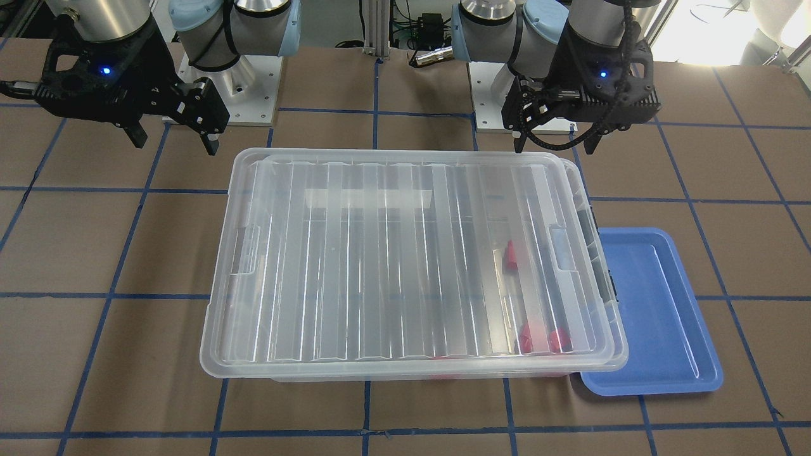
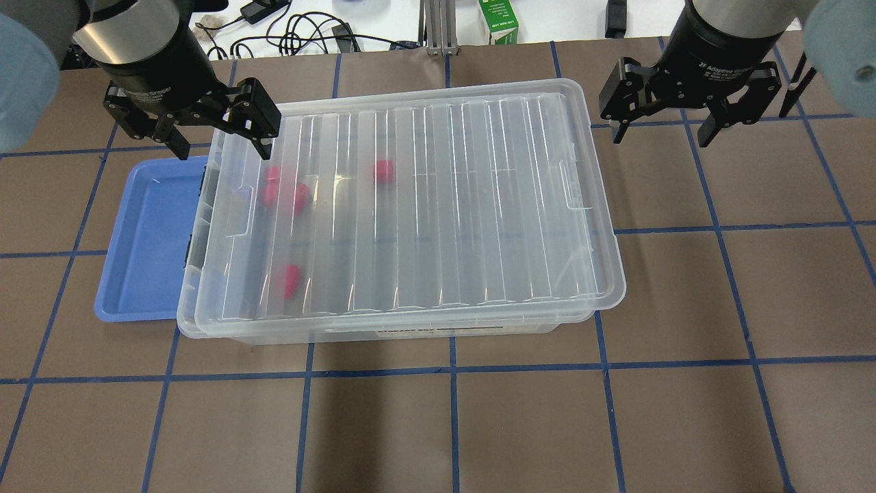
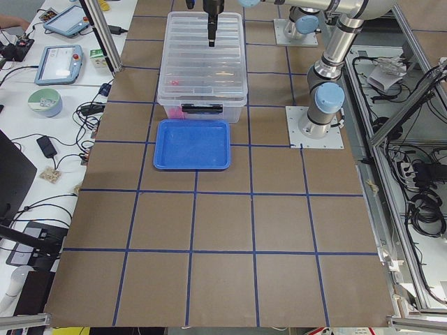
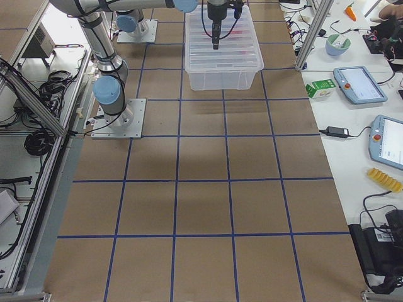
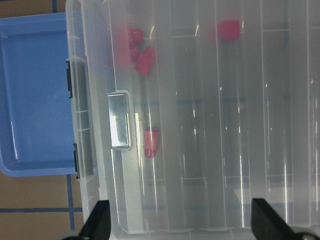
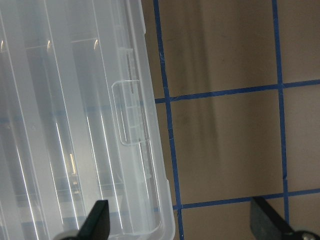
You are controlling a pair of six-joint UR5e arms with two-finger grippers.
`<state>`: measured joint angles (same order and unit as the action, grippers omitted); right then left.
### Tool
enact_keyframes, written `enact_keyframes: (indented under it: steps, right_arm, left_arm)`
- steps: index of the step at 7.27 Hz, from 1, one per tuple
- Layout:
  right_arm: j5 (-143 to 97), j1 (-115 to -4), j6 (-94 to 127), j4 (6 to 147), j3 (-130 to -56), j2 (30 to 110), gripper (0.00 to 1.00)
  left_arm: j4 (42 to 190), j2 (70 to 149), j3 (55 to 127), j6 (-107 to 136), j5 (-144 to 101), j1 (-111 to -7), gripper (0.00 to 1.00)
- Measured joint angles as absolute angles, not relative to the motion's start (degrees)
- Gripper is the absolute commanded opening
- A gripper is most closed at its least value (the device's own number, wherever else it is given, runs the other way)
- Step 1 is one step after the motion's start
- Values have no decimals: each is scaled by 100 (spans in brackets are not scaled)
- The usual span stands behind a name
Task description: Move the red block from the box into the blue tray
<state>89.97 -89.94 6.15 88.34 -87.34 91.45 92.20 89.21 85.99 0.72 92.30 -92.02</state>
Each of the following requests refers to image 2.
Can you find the green white carton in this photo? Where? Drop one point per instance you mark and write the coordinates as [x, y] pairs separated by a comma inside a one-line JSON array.
[[499, 22]]

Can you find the clear plastic storage box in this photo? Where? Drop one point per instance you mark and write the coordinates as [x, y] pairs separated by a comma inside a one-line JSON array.
[[383, 322]]

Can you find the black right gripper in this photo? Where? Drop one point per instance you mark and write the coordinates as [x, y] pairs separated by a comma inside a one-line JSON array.
[[713, 56]]

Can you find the blue plastic tray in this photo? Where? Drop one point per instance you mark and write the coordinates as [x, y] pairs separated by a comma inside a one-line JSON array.
[[143, 271]]

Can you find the red block in cluster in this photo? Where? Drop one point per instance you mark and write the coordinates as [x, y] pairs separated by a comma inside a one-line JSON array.
[[302, 199]]

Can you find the aluminium frame post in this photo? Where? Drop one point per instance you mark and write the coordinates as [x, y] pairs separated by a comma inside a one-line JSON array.
[[437, 27]]

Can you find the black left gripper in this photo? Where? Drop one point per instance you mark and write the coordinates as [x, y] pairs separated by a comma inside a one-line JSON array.
[[162, 83]]

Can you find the clear plastic box lid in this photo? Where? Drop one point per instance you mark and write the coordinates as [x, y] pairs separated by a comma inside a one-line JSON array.
[[404, 205]]

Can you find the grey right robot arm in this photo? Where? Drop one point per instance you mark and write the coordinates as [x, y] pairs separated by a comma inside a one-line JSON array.
[[838, 43]]

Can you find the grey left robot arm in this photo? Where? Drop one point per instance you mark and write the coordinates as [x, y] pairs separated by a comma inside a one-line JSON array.
[[36, 36]]

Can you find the black power adapter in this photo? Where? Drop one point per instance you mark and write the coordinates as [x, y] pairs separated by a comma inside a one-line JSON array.
[[254, 12]]

